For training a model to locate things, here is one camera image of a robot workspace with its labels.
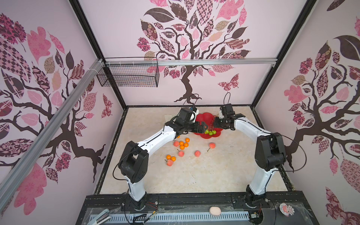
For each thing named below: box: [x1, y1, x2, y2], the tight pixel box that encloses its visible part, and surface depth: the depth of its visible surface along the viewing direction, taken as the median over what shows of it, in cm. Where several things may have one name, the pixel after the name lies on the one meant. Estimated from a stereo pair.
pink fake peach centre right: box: [194, 150, 202, 158], surface depth 92 cm
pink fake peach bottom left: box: [166, 159, 174, 167], surface depth 87 cm
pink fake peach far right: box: [208, 142, 217, 150], surface depth 96 cm
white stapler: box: [87, 208, 112, 225], surface depth 69 cm
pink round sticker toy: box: [279, 202, 295, 217], surface depth 70 cm
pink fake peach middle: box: [178, 150, 185, 158], surface depth 92 cm
